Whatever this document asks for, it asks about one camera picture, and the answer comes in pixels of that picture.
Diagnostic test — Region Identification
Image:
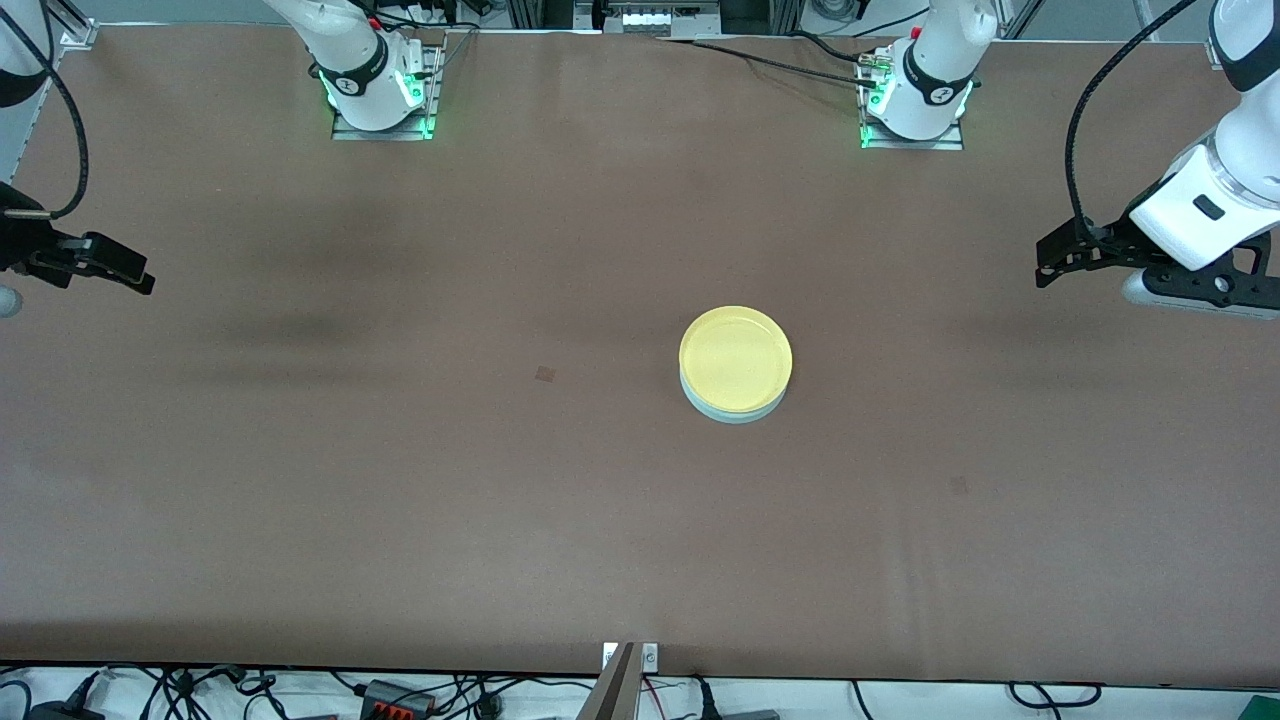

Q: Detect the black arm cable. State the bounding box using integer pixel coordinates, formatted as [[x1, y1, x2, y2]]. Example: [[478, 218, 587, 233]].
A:
[[5, 0, 91, 221], [1065, 0, 1199, 236]]

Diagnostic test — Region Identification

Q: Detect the table cover sheet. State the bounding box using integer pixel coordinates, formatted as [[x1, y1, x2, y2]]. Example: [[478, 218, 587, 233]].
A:
[[0, 25, 1280, 691]]

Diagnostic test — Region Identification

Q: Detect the long black cable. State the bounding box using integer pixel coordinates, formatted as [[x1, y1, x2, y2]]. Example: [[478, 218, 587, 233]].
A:
[[660, 38, 881, 89]]

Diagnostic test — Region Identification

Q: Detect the black orange power strip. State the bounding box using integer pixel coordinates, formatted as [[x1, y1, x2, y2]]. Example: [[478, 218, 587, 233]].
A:
[[360, 680, 438, 720]]

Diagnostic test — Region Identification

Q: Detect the looped black cable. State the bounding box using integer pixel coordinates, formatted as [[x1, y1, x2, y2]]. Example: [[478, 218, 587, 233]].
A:
[[1008, 682, 1103, 709]]

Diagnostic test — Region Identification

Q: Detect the pale green round plate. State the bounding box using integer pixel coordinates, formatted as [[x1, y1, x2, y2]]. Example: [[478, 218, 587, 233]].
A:
[[680, 375, 791, 425]]

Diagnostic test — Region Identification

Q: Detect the white terminal block device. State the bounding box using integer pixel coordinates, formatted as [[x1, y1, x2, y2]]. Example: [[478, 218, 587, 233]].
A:
[[595, 0, 723, 39]]

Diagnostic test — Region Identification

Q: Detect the yellow round plate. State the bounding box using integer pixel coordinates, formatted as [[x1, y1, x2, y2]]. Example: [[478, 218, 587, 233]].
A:
[[678, 305, 794, 414]]

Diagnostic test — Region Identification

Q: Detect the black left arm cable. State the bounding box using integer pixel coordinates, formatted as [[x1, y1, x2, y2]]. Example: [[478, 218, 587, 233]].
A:
[[1065, 0, 1199, 236]]

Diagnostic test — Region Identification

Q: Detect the aluminium frame profile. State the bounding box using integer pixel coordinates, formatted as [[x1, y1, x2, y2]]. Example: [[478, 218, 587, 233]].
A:
[[505, 0, 601, 31]]

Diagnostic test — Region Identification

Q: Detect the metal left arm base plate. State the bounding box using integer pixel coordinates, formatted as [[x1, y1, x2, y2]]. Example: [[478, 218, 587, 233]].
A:
[[860, 50, 966, 152]]

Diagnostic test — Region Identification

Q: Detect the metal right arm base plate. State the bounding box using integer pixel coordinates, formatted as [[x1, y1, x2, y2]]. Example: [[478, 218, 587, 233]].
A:
[[332, 45, 441, 141]]

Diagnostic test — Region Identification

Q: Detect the grey camera stand post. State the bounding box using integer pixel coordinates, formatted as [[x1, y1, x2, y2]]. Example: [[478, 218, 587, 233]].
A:
[[575, 642, 641, 720]]

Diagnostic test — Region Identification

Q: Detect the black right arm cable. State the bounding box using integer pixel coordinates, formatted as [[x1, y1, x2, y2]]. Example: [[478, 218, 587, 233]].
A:
[[5, 0, 91, 221]]

